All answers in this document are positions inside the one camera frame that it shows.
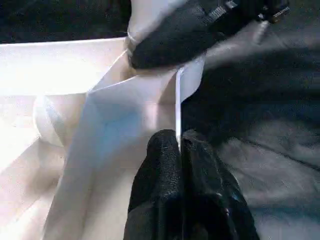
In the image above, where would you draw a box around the white plastic table leg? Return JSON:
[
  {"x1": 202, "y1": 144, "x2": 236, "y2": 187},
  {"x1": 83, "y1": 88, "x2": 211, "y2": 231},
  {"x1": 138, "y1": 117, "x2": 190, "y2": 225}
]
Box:
[{"x1": 125, "y1": 0, "x2": 187, "y2": 55}]

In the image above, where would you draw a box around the black mat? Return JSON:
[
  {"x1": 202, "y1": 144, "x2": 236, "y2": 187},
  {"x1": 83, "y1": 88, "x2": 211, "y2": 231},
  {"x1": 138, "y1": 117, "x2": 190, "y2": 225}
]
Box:
[{"x1": 0, "y1": 0, "x2": 320, "y2": 240}]

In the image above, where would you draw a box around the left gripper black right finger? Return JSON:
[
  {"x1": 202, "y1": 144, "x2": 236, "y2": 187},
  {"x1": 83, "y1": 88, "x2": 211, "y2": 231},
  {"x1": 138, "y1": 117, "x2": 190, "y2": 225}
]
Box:
[{"x1": 180, "y1": 129, "x2": 261, "y2": 240}]

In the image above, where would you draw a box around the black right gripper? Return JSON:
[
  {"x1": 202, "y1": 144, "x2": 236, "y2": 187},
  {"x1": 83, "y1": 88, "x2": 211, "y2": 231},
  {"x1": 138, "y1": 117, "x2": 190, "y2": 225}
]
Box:
[{"x1": 131, "y1": 0, "x2": 291, "y2": 70}]

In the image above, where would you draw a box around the white plastic table top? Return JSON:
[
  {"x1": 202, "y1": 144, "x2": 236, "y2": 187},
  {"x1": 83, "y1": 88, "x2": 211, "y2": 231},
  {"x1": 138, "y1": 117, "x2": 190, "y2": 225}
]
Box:
[{"x1": 0, "y1": 36, "x2": 206, "y2": 240}]

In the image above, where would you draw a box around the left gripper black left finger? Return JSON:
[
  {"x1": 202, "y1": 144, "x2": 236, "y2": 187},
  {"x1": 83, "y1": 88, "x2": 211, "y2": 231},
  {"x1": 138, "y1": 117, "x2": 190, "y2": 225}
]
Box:
[{"x1": 123, "y1": 129, "x2": 185, "y2": 240}]

